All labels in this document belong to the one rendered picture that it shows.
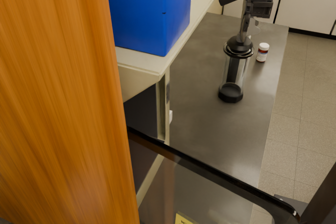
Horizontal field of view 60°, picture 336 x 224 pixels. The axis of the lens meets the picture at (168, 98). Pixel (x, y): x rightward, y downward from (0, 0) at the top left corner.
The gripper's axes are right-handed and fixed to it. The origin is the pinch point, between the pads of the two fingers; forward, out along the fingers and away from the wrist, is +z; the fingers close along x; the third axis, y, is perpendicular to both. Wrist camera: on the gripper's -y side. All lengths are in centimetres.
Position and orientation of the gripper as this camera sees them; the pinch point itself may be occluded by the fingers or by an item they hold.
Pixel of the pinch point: (241, 35)
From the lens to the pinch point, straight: 105.9
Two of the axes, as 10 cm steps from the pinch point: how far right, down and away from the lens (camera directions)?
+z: 0.0, 7.5, 6.7
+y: 9.9, 0.8, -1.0
